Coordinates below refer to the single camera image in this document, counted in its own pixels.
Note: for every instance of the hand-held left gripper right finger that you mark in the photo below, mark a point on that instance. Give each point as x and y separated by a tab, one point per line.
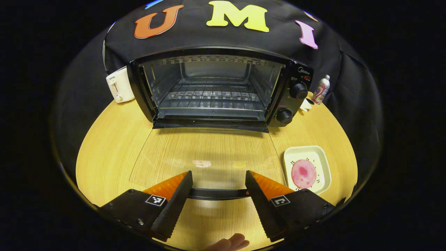
263	209

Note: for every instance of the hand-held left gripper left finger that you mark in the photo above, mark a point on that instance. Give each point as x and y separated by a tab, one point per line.
176	209

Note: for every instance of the pink ham slice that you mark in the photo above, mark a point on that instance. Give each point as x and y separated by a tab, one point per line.
304	174

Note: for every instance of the cream square plate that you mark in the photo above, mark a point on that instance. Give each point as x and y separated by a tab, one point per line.
322	157

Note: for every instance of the black electric oven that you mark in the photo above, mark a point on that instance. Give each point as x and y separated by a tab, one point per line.
296	104

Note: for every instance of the metal oven rack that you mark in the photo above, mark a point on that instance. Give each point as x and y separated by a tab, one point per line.
212	94

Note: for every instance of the white divided grain dish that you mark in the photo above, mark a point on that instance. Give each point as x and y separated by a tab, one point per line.
305	106

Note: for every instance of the small labelled bottle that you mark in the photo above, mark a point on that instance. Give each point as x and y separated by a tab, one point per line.
320	91

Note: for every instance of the white toaster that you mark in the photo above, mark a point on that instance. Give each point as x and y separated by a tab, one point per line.
120	85

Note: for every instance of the black backdrop cloth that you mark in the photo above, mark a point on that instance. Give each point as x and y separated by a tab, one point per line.
216	38

